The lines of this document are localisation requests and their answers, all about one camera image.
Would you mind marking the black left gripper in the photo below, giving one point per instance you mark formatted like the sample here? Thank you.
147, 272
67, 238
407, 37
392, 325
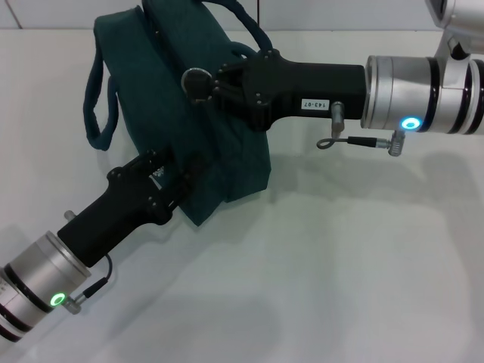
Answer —
121, 211

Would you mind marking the dark teal insulated lunch bag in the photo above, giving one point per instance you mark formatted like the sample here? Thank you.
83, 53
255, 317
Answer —
189, 94

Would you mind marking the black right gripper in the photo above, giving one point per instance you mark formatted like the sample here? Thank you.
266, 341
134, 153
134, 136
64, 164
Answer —
321, 87

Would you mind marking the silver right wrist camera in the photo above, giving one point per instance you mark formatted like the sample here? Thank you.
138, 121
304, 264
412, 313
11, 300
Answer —
461, 19

